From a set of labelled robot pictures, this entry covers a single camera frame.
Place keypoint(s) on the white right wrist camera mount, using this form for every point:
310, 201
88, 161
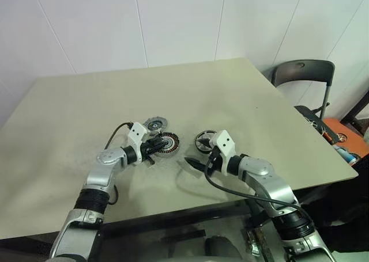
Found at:
225, 141

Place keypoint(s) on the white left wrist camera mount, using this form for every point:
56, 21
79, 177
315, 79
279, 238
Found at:
137, 132

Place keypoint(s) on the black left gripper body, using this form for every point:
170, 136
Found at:
145, 151

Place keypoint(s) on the rusty metal bracket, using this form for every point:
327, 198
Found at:
253, 240

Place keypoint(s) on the motor housing with copper coils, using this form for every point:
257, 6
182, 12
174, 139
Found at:
173, 142

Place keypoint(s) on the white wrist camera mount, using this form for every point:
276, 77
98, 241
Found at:
137, 132
225, 141

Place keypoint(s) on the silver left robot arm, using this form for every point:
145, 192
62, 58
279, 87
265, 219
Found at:
98, 175

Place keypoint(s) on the black flat bar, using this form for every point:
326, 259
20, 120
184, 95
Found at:
184, 235

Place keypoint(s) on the grey round motor lid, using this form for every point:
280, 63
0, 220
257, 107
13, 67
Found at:
155, 125

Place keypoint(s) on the blue and white bottle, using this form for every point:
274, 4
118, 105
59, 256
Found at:
346, 155

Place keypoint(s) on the dark grey folding chair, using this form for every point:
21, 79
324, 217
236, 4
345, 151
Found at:
302, 69

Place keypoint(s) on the small round metal part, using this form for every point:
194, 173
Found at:
342, 137

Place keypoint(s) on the black metal rack frame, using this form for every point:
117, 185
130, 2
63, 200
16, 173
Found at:
356, 109

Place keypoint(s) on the silver spoked wheel part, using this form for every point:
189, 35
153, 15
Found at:
314, 123

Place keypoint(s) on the black waste bin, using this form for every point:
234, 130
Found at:
359, 210

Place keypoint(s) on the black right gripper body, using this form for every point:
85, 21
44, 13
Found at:
214, 162

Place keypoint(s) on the silver spoked rotor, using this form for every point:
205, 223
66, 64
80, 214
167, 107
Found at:
205, 134

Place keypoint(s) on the dark grey rounded shape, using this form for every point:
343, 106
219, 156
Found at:
222, 247

